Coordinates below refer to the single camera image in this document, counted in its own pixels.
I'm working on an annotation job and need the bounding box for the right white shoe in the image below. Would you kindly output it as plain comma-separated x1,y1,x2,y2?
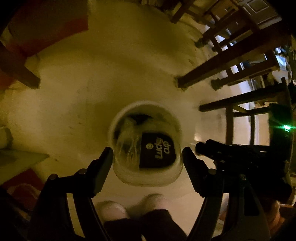
140,194,171,214

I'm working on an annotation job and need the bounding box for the clear plastic lucky cup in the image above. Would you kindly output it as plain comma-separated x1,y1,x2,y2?
108,101,183,187

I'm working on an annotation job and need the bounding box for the dark wooden chair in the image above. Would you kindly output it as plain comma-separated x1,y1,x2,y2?
199,77,295,145
177,6,291,90

